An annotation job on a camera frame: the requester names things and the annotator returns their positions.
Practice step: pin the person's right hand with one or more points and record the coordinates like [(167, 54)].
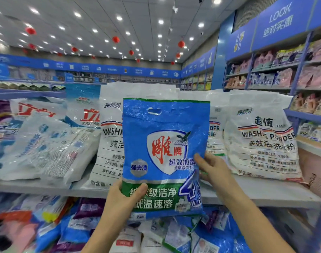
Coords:
[(221, 181)]

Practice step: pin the person's left hand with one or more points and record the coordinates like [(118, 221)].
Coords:
[(121, 208)]

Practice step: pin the grey metal shelf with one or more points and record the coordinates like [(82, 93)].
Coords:
[(287, 192)]

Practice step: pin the person's right forearm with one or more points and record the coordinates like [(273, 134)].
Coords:
[(260, 226)]

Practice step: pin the blue pillar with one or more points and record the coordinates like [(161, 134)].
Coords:
[(221, 60)]

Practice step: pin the small blue hanging sign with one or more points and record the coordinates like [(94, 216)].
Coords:
[(68, 78)]

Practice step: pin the row of green boxes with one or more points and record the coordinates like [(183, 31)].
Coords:
[(23, 85)]

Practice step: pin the white ceiling spotlight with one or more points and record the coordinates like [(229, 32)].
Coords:
[(175, 9)]

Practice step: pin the rows of round ceiling lights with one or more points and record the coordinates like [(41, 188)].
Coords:
[(77, 14)]

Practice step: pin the rows of small red lanterns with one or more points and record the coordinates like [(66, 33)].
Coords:
[(30, 31)]

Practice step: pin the wall shelf of detergent bottles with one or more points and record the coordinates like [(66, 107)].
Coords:
[(308, 76)]

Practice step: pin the blue wall sign band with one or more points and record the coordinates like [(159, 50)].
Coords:
[(97, 67)]

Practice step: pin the blue wall shelving unit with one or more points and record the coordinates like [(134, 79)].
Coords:
[(281, 18)]

